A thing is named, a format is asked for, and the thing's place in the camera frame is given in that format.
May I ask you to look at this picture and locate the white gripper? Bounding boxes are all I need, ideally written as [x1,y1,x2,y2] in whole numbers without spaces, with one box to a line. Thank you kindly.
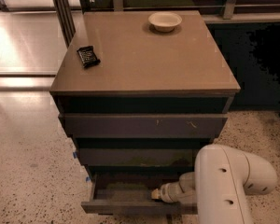
[151,172,197,204]

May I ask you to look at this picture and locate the drawer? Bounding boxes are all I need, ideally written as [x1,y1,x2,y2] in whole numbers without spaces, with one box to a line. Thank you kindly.
[77,148,198,168]
[81,172,197,216]
[59,114,227,139]

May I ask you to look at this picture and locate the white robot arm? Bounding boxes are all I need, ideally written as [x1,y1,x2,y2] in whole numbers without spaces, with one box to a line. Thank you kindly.
[151,145,277,224]

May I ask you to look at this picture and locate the middle drawer front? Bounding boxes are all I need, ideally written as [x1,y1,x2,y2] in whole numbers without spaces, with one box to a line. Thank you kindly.
[77,148,198,168]

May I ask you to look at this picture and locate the brown drawer cabinet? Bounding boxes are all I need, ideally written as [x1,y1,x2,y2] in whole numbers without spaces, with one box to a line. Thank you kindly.
[49,10,242,175]

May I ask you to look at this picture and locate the top drawer front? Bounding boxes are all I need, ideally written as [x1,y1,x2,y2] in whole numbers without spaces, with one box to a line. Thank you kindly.
[59,114,227,139]

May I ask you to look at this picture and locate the black snack wrapper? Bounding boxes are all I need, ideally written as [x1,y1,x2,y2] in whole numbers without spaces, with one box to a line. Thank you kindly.
[77,46,101,68]

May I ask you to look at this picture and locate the white paper bowl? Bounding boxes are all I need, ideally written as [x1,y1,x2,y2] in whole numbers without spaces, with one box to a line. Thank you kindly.
[148,11,182,33]

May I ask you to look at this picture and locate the metal railing frame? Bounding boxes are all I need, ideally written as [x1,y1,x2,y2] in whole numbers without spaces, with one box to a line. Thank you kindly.
[53,0,280,41]

